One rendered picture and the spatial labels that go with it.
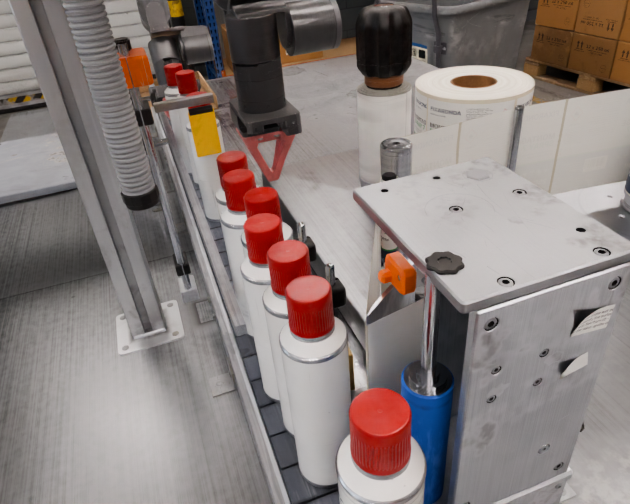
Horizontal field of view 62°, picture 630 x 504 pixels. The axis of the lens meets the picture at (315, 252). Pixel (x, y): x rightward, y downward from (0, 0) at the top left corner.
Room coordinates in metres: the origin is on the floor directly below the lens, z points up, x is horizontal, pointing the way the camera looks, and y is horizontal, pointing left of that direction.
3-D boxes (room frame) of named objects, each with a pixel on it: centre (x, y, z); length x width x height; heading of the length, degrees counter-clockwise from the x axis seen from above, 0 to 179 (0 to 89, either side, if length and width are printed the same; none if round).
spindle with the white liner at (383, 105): (0.80, -0.13, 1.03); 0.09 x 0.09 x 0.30
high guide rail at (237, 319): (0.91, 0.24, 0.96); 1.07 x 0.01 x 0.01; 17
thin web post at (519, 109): (0.65, -0.28, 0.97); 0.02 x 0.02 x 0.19
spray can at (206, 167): (0.78, 0.15, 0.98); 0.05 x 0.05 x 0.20
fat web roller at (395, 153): (0.57, -0.11, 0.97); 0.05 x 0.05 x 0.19
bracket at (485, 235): (0.27, -0.10, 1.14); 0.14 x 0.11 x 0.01; 17
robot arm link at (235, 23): (0.63, 0.04, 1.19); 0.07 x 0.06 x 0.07; 107
